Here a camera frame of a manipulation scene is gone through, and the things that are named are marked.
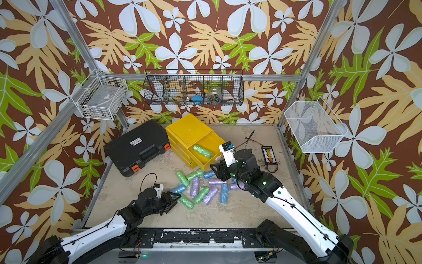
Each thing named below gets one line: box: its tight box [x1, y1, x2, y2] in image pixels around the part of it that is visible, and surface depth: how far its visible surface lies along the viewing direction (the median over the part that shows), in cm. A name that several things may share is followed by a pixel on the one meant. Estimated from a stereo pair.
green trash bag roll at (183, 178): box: [175, 170, 191, 187], surface depth 93 cm
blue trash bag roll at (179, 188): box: [169, 183, 186, 194], surface depth 90 cm
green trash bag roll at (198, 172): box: [185, 168, 205, 181], surface depth 95 cm
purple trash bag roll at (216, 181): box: [208, 178, 227, 186], surface depth 91 cm
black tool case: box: [103, 119, 171, 178], surface depth 101 cm
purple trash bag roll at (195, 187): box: [190, 177, 200, 198], surface depth 90 cm
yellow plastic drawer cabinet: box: [165, 113, 227, 172], surface depth 88 cm
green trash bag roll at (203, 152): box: [192, 144, 214, 159], surface depth 86 cm
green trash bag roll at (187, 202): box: [178, 193, 196, 210], surface depth 84 cm
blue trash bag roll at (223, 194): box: [219, 183, 229, 205], surface depth 89 cm
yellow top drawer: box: [187, 130, 226, 172], surface depth 86 cm
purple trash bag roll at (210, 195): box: [202, 186, 219, 206], surface depth 88 cm
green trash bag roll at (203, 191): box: [193, 186, 210, 205], surface depth 87 cm
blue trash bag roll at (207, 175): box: [203, 170, 216, 180], surface depth 95 cm
